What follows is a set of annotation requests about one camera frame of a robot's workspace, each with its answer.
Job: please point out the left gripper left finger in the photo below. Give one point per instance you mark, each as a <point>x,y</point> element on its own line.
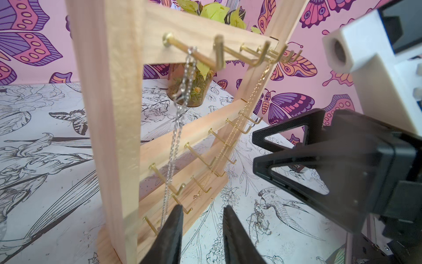
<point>167,247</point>

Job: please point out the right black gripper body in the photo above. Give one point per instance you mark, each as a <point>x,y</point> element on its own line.
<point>372,167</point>

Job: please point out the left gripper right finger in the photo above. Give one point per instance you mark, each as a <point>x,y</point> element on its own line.
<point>238,247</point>

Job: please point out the wooden jewelry display stand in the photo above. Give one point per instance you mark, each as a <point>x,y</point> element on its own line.
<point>111,42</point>

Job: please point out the potted green plant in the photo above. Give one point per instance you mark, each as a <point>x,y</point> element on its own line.
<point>191,39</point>

